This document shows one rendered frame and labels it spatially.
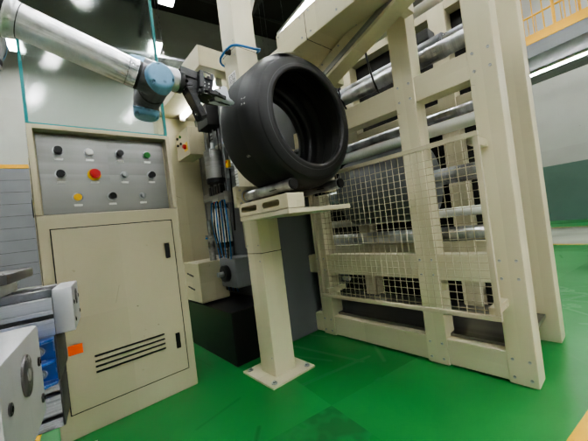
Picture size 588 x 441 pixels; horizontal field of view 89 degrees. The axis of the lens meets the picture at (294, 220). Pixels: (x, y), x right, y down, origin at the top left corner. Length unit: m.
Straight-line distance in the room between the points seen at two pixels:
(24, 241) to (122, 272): 8.59
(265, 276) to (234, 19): 1.29
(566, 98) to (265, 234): 9.35
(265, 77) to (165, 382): 1.43
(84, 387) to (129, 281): 0.44
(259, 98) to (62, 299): 0.85
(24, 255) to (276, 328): 8.96
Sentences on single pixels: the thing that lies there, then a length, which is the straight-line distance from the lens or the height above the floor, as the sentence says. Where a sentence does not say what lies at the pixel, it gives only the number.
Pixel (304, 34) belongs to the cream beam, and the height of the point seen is 1.67.
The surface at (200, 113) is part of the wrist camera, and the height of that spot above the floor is 1.16.
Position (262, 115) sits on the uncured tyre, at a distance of 1.16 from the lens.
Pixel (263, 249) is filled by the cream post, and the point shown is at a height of 0.64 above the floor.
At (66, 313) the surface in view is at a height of 0.62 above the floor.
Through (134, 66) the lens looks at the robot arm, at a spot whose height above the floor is 1.20.
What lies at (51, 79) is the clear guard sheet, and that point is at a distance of 1.73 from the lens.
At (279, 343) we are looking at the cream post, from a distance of 1.61.
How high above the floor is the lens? 0.74
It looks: 1 degrees up
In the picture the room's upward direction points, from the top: 7 degrees counter-clockwise
